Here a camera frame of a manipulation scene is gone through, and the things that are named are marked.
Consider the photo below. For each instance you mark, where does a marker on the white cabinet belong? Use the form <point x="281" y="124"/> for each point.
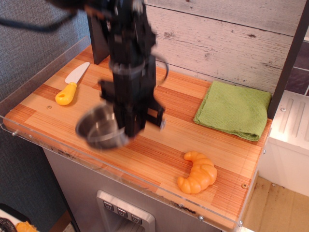
<point x="285" y="160"/>

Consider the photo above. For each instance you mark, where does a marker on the stainless steel pan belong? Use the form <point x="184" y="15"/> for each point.
<point x="99" y="128"/>

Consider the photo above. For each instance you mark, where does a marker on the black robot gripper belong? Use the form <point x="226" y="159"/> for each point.
<point x="132" y="95"/>

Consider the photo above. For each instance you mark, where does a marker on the grey dispenser panel with buttons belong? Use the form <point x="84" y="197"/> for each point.
<point x="124" y="212"/>

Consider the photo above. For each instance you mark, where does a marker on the dark vertical post left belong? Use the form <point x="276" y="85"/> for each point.
<point x="98" y="34"/>

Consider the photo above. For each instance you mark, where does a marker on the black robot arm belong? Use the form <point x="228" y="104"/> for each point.
<point x="125" y="27"/>

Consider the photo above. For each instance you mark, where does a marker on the dark vertical post right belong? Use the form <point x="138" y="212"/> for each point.
<point x="289" y="62"/>

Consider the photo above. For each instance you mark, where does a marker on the yellow handled toy knife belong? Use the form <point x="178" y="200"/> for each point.
<point x="66" y="96"/>

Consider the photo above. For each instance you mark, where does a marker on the clear acrylic table guard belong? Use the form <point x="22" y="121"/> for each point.
<point x="152" y="162"/>

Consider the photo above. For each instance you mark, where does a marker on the orange object bottom left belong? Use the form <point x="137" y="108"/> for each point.
<point x="25" y="227"/>

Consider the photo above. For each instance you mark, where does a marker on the stainless steel cabinet front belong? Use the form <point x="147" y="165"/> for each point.
<point x="80" y="185"/>

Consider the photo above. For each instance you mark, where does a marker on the orange toy croissant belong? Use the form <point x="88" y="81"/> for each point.
<point x="202" y="174"/>

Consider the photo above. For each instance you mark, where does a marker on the green folded cloth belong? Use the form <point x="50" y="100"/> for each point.
<point x="239" y="111"/>

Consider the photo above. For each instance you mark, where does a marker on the dark vertical post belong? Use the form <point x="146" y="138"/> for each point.
<point x="98" y="34"/>
<point x="289" y="62"/>

